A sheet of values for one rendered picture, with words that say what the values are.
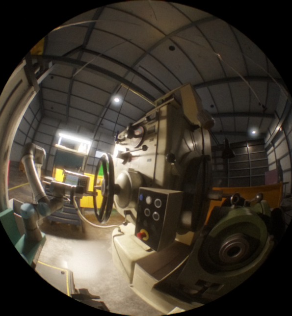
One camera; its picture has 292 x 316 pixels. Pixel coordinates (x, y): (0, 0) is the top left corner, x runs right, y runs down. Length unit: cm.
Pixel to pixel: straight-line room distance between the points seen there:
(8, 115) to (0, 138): 13
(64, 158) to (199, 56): 804
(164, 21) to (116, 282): 835
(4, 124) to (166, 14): 686
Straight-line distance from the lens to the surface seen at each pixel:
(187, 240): 127
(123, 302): 141
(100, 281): 153
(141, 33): 722
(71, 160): 242
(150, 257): 103
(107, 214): 38
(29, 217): 77
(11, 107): 76
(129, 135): 65
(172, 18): 686
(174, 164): 41
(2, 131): 74
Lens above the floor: 138
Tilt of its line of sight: 13 degrees up
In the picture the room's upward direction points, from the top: 7 degrees clockwise
